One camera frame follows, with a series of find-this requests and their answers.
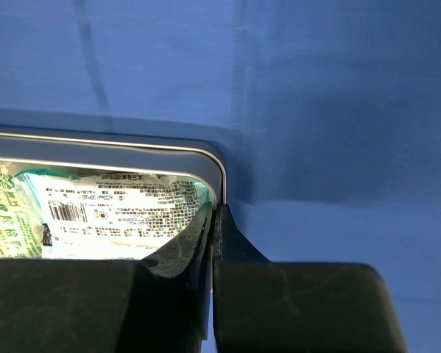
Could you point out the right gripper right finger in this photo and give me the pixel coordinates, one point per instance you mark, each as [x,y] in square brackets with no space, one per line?
[265,306]

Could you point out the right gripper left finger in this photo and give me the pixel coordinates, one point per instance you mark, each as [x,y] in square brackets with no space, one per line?
[157,304]

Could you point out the white teal gauze packet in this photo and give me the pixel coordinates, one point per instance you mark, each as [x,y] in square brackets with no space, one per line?
[109,216]

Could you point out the blue surgical cloth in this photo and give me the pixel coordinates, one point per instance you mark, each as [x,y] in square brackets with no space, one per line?
[327,115]

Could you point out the metal instrument tray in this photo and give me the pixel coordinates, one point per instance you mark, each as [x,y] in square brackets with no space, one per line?
[97,154]

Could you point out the green printed glove packet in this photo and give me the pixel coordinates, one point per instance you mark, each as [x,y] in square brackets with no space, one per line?
[20,226]

